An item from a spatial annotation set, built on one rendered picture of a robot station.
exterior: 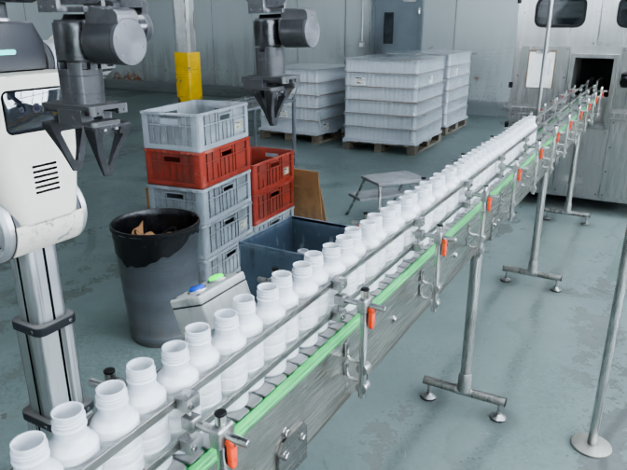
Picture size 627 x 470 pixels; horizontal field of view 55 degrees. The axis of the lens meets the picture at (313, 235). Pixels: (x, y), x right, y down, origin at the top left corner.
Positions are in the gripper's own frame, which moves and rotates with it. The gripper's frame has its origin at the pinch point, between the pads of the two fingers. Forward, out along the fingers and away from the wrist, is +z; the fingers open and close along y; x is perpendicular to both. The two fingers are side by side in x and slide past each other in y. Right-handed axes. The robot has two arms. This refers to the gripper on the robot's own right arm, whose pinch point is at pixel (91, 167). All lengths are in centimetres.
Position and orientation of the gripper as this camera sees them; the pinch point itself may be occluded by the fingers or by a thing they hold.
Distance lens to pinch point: 92.3
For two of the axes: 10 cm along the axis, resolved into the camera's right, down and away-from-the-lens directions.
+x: 4.9, -2.8, 8.2
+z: 0.0, 9.4, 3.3
